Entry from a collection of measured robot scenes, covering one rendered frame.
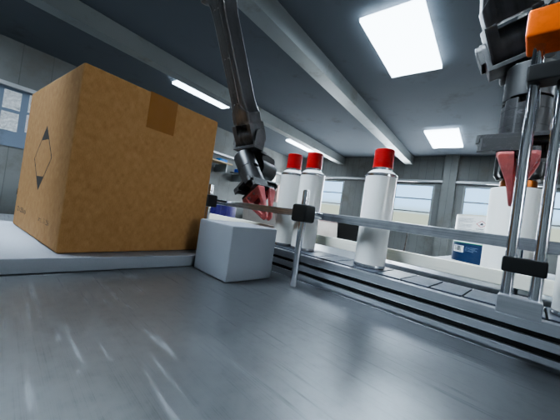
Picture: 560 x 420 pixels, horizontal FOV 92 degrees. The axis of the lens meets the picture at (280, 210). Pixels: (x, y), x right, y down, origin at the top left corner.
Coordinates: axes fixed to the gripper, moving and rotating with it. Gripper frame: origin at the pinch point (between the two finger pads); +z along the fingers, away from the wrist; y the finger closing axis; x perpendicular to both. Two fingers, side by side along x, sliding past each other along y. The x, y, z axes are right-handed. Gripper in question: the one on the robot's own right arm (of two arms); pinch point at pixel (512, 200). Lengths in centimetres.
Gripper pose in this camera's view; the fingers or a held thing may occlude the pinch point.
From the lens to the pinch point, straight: 52.4
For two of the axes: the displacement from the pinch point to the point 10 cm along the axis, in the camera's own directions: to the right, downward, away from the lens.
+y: -7.2, -1.1, 6.8
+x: -6.7, -1.1, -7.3
